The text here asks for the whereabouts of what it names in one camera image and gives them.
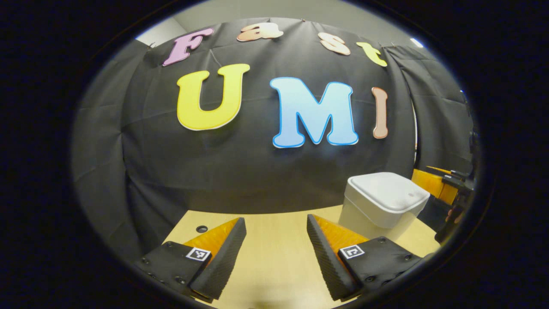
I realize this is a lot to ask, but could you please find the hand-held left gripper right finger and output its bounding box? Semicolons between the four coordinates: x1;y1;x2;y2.
307;215;425;302

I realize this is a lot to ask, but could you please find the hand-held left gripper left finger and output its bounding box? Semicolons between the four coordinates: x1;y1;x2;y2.
134;218;247;304

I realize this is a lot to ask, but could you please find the wooden desktop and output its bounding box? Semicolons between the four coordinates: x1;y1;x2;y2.
163;204;441;309

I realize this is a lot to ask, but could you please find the black backdrop cloth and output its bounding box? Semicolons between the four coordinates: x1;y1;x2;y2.
71;17;479;262

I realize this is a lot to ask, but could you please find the white desktop garbage bin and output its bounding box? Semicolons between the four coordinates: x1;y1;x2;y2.
339;172;431;241

